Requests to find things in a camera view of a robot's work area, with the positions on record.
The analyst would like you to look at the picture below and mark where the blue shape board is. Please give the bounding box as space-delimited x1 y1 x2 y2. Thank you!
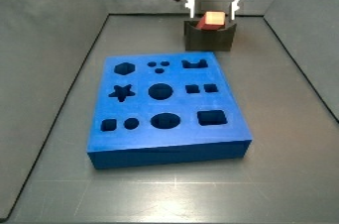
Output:
87 52 253 169

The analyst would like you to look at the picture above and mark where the red rectangular block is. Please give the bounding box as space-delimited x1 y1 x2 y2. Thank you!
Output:
197 11 226 30

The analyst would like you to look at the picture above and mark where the black curved fixture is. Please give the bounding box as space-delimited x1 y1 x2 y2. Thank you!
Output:
185 21 238 52

